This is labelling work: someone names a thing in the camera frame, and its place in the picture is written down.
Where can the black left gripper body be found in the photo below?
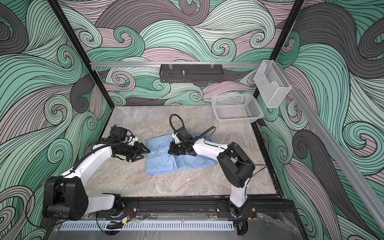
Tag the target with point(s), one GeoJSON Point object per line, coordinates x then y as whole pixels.
{"type": "Point", "coordinates": [128, 150]}

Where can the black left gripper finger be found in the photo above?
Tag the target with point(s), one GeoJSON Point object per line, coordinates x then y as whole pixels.
{"type": "Point", "coordinates": [136, 157]}
{"type": "Point", "coordinates": [142, 148]}

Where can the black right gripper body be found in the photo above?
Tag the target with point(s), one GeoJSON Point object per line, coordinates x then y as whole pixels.
{"type": "Point", "coordinates": [177, 149]}

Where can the light blue long sleeve shirt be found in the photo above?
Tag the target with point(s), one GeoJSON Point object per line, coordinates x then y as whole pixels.
{"type": "Point", "coordinates": [160, 162]}

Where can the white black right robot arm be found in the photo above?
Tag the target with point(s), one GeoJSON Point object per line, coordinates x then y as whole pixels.
{"type": "Point", "coordinates": [237, 167]}

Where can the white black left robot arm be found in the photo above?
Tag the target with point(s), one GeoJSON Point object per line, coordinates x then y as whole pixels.
{"type": "Point", "coordinates": [65, 197]}

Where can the white plastic mesh basket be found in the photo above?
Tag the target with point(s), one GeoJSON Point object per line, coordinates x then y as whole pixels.
{"type": "Point", "coordinates": [236, 109]}

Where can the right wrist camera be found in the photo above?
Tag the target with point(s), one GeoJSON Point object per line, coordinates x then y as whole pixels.
{"type": "Point", "coordinates": [176, 139]}

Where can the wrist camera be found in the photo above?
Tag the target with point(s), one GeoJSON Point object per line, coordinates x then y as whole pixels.
{"type": "Point", "coordinates": [131, 140]}
{"type": "Point", "coordinates": [176, 139]}

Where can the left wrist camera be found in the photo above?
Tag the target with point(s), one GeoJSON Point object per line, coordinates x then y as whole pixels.
{"type": "Point", "coordinates": [131, 140]}

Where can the white slotted cable duct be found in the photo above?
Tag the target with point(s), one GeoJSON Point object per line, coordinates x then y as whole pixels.
{"type": "Point", "coordinates": [151, 225]}

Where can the black perforated wall tray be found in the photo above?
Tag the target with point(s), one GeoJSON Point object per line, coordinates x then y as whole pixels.
{"type": "Point", "coordinates": [196, 74]}

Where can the aluminium wall rail back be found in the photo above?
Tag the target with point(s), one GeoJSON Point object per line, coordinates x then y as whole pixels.
{"type": "Point", "coordinates": [137, 64]}

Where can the aluminium wall rail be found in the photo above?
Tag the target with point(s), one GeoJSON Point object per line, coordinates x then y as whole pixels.
{"type": "Point", "coordinates": [305, 96]}
{"type": "Point", "coordinates": [137, 64]}

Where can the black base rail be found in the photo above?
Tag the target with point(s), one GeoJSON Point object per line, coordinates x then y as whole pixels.
{"type": "Point", "coordinates": [220, 207]}

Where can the aluminium wall rail right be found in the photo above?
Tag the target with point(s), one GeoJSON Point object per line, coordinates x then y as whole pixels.
{"type": "Point", "coordinates": [305, 96]}

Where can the black frame post left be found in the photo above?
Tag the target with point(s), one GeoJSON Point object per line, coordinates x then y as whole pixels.
{"type": "Point", "coordinates": [55, 6]}

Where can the black frame post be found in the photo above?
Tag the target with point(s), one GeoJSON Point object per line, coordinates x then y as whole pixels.
{"type": "Point", "coordinates": [55, 6]}
{"type": "Point", "coordinates": [285, 13]}

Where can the black frame post right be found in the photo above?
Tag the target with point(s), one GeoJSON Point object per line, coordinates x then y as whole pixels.
{"type": "Point", "coordinates": [285, 13]}

